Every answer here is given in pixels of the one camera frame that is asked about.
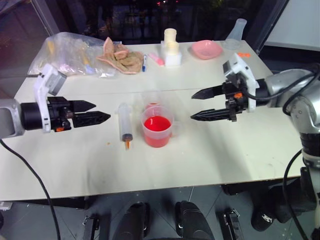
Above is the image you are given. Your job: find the clear plastic flask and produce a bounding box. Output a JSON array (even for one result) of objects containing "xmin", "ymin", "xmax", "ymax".
[{"xmin": 222, "ymin": 18, "xmax": 247, "ymax": 50}]

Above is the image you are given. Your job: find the small clear plastic cup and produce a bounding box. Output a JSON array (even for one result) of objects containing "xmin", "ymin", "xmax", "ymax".
[{"xmin": 141, "ymin": 91, "xmax": 163, "ymax": 111}]

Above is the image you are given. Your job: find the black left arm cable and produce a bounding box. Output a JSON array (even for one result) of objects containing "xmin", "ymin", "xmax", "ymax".
[{"xmin": 0, "ymin": 138, "xmax": 62, "ymax": 240}]

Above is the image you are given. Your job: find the beige pink cloth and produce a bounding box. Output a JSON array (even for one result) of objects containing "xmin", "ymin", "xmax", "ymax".
[{"xmin": 95, "ymin": 36, "xmax": 144, "ymax": 76}]

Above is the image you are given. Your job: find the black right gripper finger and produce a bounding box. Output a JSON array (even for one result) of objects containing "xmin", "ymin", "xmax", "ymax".
[
  {"xmin": 190, "ymin": 107, "xmax": 231, "ymax": 123},
  {"xmin": 191, "ymin": 85, "xmax": 228, "ymax": 101}
]

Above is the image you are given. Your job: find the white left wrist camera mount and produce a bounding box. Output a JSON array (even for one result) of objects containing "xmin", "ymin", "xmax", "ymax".
[{"xmin": 33, "ymin": 63, "xmax": 68, "ymax": 134}]

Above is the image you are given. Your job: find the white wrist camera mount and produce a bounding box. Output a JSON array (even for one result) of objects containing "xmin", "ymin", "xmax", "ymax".
[
  {"xmin": 33, "ymin": 63, "xmax": 68, "ymax": 134},
  {"xmin": 222, "ymin": 52, "xmax": 261, "ymax": 112}
]

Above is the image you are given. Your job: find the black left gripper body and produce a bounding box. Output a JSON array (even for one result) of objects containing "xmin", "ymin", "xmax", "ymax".
[{"xmin": 46, "ymin": 96, "xmax": 76, "ymax": 133}]

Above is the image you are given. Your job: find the clear plastic bag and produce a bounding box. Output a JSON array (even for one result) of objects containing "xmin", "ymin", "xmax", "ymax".
[{"xmin": 26, "ymin": 31, "xmax": 119, "ymax": 80}]

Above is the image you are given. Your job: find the black shoe white print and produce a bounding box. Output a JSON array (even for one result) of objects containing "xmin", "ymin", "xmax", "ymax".
[{"xmin": 250, "ymin": 203, "xmax": 277, "ymax": 233}]

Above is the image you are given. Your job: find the black table leg bracket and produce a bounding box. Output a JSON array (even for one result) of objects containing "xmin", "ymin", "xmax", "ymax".
[
  {"xmin": 215, "ymin": 209, "xmax": 241, "ymax": 240},
  {"xmin": 82, "ymin": 214, "xmax": 101, "ymax": 240}
]

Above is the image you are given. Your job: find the pink bowl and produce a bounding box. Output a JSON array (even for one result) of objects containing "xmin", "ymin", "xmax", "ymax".
[{"xmin": 190, "ymin": 39, "xmax": 224, "ymax": 61}]

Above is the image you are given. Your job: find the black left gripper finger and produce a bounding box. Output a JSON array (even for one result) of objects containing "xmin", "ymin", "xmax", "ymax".
[
  {"xmin": 73, "ymin": 110, "xmax": 112, "ymax": 129},
  {"xmin": 72, "ymin": 99, "xmax": 98, "ymax": 114}
]

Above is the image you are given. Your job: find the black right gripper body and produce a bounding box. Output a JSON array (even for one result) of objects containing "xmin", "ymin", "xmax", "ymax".
[{"xmin": 223, "ymin": 74, "xmax": 251, "ymax": 124}]

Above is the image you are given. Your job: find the clear syringe with orange tip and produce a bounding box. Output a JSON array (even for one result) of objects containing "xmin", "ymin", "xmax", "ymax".
[{"xmin": 115, "ymin": 102, "xmax": 135, "ymax": 151}]

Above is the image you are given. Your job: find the white block holder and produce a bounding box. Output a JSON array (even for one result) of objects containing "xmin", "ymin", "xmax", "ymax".
[{"xmin": 160, "ymin": 40, "xmax": 183, "ymax": 68}]

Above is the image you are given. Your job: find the cream plastic cylinder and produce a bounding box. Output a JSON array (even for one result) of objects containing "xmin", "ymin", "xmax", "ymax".
[{"xmin": 163, "ymin": 28, "xmax": 178, "ymax": 44}]

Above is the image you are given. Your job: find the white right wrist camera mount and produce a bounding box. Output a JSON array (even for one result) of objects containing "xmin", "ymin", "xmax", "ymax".
[{"xmin": 222, "ymin": 52, "xmax": 261, "ymax": 112}]

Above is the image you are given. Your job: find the beaker with red liquid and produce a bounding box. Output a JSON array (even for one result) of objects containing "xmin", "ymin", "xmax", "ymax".
[{"xmin": 140, "ymin": 105, "xmax": 182, "ymax": 149}]

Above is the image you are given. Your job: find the pink marker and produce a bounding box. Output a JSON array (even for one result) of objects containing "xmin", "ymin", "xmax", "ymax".
[{"xmin": 148, "ymin": 52, "xmax": 166, "ymax": 67}]

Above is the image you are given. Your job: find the black hanging cable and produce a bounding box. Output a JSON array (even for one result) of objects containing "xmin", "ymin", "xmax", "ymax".
[{"xmin": 283, "ymin": 149, "xmax": 311, "ymax": 240}]

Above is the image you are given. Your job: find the dark rounded shape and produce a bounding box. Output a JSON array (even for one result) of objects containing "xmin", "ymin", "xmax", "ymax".
[{"xmin": 174, "ymin": 200, "xmax": 209, "ymax": 240}]

